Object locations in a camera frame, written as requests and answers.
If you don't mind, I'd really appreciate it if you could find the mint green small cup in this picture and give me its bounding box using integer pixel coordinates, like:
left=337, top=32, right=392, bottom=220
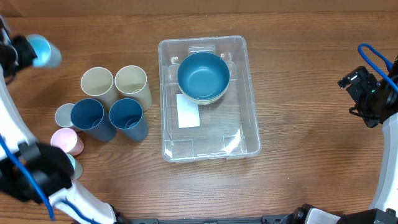
left=67, top=154, right=83, bottom=179

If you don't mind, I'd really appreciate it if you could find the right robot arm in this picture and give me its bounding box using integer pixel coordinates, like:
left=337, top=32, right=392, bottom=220
left=338, top=66, right=397, bottom=211

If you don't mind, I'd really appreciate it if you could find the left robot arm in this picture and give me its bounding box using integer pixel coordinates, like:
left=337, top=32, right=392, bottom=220
left=1, top=22, right=129, bottom=223

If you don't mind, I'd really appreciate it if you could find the dark blue tall cup right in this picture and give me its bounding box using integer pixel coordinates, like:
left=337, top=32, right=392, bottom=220
left=109, top=98, right=149, bottom=141

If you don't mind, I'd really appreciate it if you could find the light blue small cup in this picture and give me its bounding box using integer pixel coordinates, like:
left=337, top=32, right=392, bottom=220
left=27, top=34, right=62, bottom=68

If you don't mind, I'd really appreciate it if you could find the dark blue tall cup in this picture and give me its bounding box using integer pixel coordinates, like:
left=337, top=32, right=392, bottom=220
left=109, top=98, right=149, bottom=141
left=71, top=98, right=116, bottom=142

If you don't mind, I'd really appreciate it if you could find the dark blue tall cup left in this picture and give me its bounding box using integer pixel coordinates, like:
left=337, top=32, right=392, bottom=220
left=71, top=98, right=116, bottom=142

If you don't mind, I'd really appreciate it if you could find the dark blue bowl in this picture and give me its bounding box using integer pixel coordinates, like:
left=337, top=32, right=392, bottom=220
left=177, top=52, right=231, bottom=100

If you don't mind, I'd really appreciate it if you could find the cream tall cup right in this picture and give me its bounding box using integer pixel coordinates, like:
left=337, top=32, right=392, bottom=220
left=114, top=65, right=152, bottom=111

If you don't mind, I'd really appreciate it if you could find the grey small cup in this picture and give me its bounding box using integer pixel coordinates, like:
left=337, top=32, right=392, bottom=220
left=54, top=103, right=80, bottom=132

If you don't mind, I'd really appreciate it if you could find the cream tall cup left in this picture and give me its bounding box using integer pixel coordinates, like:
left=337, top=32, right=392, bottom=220
left=80, top=67, right=119, bottom=110

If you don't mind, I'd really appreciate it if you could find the cream tall cup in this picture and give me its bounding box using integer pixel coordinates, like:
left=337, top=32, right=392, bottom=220
left=80, top=67, right=119, bottom=110
left=114, top=65, right=152, bottom=111

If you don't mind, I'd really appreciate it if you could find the white label in container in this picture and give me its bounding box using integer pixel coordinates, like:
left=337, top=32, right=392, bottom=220
left=176, top=94, right=200, bottom=128

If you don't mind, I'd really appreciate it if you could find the pink small cup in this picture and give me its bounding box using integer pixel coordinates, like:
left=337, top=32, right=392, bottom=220
left=50, top=128, right=84, bottom=156

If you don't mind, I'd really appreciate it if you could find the cream bowl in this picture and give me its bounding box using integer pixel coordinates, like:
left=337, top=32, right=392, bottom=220
left=178, top=86, right=229, bottom=105

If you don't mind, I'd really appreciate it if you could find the clear plastic storage container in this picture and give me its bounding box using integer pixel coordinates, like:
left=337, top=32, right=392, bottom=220
left=158, top=35, right=261, bottom=163

